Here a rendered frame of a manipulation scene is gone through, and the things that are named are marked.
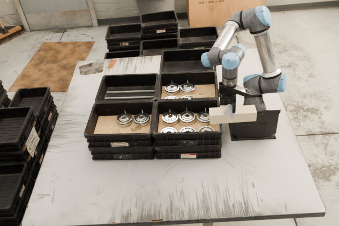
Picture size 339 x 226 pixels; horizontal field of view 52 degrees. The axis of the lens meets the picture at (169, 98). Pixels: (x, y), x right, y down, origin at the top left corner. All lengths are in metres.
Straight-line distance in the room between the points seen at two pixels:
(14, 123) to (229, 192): 1.85
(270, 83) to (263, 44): 0.25
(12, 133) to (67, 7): 2.69
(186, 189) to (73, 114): 1.05
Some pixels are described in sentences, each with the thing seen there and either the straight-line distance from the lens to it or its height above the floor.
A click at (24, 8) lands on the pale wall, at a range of 5.46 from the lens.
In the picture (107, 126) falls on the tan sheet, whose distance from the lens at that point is 2.24.
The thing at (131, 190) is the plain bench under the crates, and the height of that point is 0.70.
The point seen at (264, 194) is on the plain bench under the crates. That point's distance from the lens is 2.01.
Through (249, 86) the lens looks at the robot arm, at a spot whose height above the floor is 0.98.
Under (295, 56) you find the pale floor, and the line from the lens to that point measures 4.38.
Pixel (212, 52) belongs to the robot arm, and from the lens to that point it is 1.79.
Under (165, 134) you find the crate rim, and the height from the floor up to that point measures 0.93.
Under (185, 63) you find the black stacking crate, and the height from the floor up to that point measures 0.83.
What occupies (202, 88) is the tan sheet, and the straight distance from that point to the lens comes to 2.43.
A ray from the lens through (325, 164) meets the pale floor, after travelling 3.18.
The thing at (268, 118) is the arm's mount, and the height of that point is 0.88.
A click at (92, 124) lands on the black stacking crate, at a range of 2.20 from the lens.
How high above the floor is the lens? 2.33
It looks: 39 degrees down
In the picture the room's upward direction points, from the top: 6 degrees counter-clockwise
